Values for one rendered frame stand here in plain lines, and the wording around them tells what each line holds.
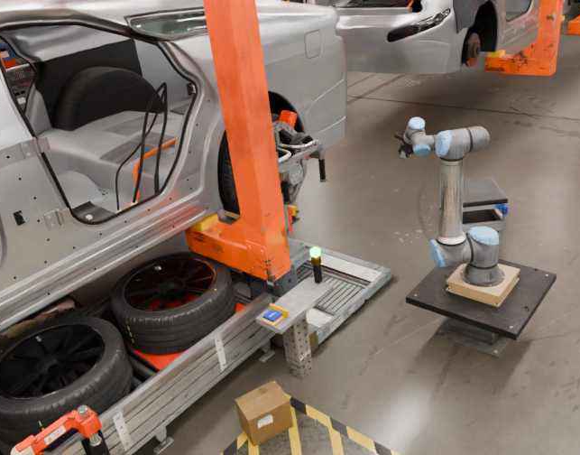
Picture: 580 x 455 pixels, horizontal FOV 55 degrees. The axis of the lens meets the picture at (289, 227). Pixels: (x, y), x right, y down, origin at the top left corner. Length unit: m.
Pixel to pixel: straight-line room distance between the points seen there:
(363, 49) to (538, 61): 1.81
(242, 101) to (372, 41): 3.17
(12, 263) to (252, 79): 1.30
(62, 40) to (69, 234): 2.16
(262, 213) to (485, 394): 1.42
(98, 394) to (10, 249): 0.73
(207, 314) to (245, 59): 1.28
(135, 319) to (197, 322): 0.31
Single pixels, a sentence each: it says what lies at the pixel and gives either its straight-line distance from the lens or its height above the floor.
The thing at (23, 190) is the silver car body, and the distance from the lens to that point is 2.60.
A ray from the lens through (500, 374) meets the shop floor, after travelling 3.15.
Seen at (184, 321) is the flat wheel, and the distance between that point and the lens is 2.88.
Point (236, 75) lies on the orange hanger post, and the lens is 2.50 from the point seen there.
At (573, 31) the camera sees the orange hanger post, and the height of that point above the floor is 0.57.
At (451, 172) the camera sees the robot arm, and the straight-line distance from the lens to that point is 2.76.
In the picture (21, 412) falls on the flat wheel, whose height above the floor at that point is 0.50.
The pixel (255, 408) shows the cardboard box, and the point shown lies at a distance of 2.75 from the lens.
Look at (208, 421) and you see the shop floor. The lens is 3.00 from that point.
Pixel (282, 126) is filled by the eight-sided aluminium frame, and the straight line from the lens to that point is 3.36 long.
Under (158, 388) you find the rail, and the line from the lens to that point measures 2.75.
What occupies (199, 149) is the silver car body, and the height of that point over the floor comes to 1.13.
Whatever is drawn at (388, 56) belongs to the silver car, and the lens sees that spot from 5.52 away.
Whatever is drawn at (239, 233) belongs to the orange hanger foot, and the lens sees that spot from 2.95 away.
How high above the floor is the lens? 2.14
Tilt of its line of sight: 28 degrees down
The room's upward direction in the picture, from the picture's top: 7 degrees counter-clockwise
